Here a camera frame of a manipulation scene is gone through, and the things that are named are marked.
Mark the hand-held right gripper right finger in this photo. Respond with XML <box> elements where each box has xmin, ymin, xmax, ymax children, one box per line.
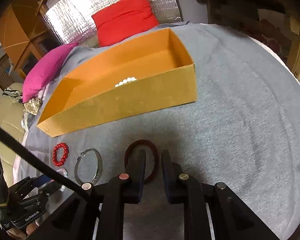
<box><xmin>161</xmin><ymin>149</ymin><xmax>282</xmax><ymax>240</ymax></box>

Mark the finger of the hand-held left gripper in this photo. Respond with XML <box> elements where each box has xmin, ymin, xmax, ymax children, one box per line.
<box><xmin>36</xmin><ymin>174</ymin><xmax>56</xmax><ymax>183</ymax></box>
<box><xmin>41</xmin><ymin>181</ymin><xmax>65</xmax><ymax>198</ymax></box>

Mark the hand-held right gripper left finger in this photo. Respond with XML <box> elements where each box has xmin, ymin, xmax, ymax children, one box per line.
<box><xmin>32</xmin><ymin>149</ymin><xmax>147</xmax><ymax>240</ymax></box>

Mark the clear bead bracelet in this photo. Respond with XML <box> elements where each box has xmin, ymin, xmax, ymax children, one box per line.
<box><xmin>56</xmin><ymin>167</ymin><xmax>68</xmax><ymax>192</ymax></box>

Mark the dark maroon bangle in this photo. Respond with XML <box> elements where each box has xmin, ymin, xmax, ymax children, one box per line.
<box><xmin>124</xmin><ymin>139</ymin><xmax>159</xmax><ymax>184</ymax></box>

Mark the orange cardboard box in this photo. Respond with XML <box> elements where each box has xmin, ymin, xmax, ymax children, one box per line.
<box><xmin>36</xmin><ymin>28</ymin><xmax>198</xmax><ymax>138</ymax></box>

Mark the white bead bracelet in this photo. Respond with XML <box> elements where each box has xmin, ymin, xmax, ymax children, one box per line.
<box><xmin>114</xmin><ymin>77</ymin><xmax>137</xmax><ymax>88</ymax></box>

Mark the person's left hand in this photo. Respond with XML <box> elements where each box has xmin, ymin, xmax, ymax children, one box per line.
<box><xmin>5</xmin><ymin>224</ymin><xmax>39</xmax><ymax>240</ymax></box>

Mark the silver metal bangle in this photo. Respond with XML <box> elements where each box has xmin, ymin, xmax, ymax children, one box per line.
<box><xmin>74</xmin><ymin>148</ymin><xmax>103</xmax><ymax>186</ymax></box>

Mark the beige sofa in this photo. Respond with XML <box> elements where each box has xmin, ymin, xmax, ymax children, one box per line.
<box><xmin>0</xmin><ymin>82</ymin><xmax>28</xmax><ymax>180</ymax></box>

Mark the black and white patterned cloth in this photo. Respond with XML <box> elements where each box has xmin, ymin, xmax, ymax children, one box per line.
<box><xmin>2</xmin><ymin>87</ymin><xmax>23</xmax><ymax>103</ymax></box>

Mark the grey blanket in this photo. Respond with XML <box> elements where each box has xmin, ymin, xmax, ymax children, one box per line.
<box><xmin>14</xmin><ymin>21</ymin><xmax>300</xmax><ymax>240</ymax></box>

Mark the pink pillow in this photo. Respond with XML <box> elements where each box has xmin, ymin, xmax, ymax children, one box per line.
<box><xmin>22</xmin><ymin>42</ymin><xmax>79</xmax><ymax>103</ymax></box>

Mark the rattan cabinet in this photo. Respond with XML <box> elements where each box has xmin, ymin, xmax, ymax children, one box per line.
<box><xmin>0</xmin><ymin>52</ymin><xmax>15</xmax><ymax>84</ymax></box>

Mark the orange wooden cabinet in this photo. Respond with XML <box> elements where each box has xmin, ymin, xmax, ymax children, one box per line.
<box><xmin>0</xmin><ymin>0</ymin><xmax>60</xmax><ymax>78</ymax></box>

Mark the red pillow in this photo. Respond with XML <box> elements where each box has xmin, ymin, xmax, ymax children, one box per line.
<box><xmin>91</xmin><ymin>0</ymin><xmax>160</xmax><ymax>47</ymax></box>

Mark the silver foil insulation panel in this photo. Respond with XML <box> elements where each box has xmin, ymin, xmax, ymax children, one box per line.
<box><xmin>41</xmin><ymin>0</ymin><xmax>182</xmax><ymax>47</ymax></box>

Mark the wooden table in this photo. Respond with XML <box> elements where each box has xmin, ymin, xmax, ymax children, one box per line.
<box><xmin>176</xmin><ymin>0</ymin><xmax>300</xmax><ymax>73</ymax></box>

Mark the black cable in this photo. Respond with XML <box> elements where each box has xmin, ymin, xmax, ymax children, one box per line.
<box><xmin>0</xmin><ymin>121</ymin><xmax>92</xmax><ymax>198</ymax></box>

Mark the red bead bracelet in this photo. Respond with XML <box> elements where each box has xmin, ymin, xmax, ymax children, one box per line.
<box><xmin>52</xmin><ymin>142</ymin><xmax>69</xmax><ymax>167</ymax></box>

